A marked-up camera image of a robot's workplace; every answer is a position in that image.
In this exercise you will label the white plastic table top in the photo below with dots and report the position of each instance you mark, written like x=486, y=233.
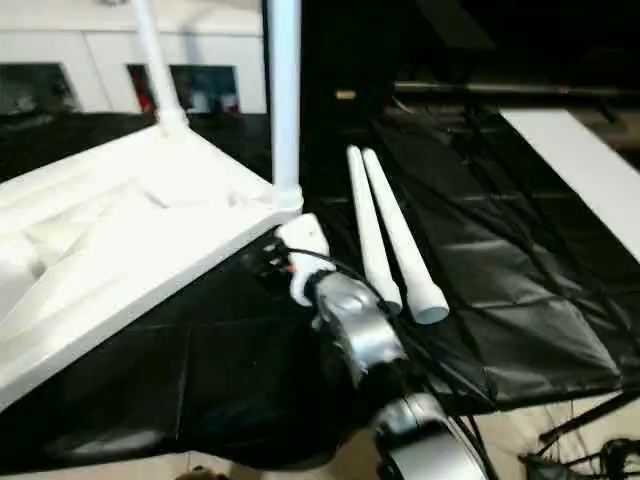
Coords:
x=120, y=230

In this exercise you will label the white plastic table leg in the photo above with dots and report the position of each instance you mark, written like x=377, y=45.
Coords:
x=155, y=60
x=402, y=235
x=285, y=100
x=370, y=220

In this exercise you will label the black mat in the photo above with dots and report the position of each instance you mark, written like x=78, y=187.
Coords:
x=520, y=260

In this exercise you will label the white cabinet with glass doors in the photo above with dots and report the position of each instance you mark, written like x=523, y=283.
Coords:
x=80, y=55

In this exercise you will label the white flat board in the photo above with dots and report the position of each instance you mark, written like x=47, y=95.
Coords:
x=590, y=165

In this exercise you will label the black stand leg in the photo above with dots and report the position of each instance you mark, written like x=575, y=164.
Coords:
x=590, y=415

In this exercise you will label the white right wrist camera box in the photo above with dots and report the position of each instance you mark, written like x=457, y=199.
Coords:
x=303, y=245

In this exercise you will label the black metal rail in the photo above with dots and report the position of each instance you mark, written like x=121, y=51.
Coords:
x=520, y=89

